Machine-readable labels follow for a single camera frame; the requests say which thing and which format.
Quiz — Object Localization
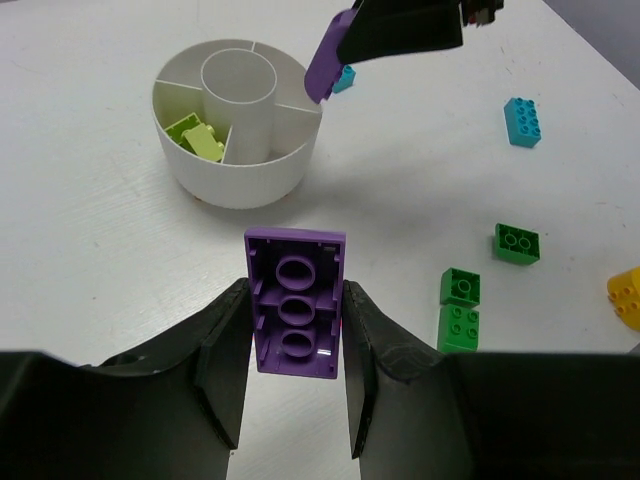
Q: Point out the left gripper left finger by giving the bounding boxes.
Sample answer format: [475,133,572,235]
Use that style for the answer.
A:
[1,278,252,479]

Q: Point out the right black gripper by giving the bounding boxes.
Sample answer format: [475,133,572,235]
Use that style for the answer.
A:
[337,0,504,64]

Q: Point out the white round divided container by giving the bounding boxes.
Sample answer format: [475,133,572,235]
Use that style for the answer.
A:
[152,39,323,210]

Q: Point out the yellow round lego piece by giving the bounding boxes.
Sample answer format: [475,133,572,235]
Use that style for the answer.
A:
[607,267,640,331]

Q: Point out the lime green lego brick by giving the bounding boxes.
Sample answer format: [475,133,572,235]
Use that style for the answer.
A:
[164,112,201,153]

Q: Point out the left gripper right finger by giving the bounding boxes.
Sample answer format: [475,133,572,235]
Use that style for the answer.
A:
[342,281,639,479]

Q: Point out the small cyan lego brick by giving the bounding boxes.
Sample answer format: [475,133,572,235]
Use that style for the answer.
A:
[332,65,356,94]

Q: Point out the pale yellow-green small lego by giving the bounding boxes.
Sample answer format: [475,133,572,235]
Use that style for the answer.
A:
[182,124,225,162]

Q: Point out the purple lego brick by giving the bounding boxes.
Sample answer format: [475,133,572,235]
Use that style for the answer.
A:
[244,227,346,379]

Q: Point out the large cyan lego brick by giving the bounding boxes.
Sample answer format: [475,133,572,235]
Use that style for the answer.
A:
[503,97,541,148]

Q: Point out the green lego bricks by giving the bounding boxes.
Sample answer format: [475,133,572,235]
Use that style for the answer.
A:
[437,268,481,353]

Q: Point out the dark green lego brick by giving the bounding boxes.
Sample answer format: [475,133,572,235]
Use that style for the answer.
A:
[494,223,540,266]

